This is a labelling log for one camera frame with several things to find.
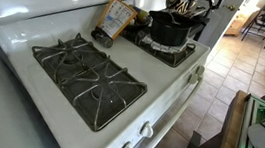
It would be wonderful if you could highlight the black cooking pot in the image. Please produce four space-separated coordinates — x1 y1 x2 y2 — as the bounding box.
145 7 201 49

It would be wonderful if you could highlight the zebra pattern bowl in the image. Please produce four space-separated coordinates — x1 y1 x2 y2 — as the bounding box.
165 0 195 15

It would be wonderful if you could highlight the metal spoon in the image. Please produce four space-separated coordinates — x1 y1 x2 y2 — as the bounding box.
164 9 190 27

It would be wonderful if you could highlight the small wooden box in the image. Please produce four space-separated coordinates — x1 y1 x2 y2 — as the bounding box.
224 10 248 39

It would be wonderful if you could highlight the white checked cloth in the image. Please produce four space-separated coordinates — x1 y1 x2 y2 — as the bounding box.
139 33 191 56

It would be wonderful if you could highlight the dark shallow pan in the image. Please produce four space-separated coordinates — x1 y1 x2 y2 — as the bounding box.
123 4 154 34

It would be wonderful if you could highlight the black burner grate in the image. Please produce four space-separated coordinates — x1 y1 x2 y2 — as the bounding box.
117 25 198 71
22 27 154 138

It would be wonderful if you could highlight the white gas stove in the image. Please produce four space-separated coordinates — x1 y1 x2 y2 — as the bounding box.
0 0 217 148

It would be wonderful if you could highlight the yellow food bag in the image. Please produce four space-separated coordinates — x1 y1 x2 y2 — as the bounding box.
94 0 140 43

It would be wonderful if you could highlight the black cylinder grinder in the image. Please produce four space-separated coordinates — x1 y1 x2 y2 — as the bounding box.
89 28 115 50

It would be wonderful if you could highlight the wooden table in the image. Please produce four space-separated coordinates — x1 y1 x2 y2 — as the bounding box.
216 87 253 148

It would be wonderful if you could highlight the white oven door handle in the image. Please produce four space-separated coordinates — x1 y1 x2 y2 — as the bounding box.
130 69 205 148

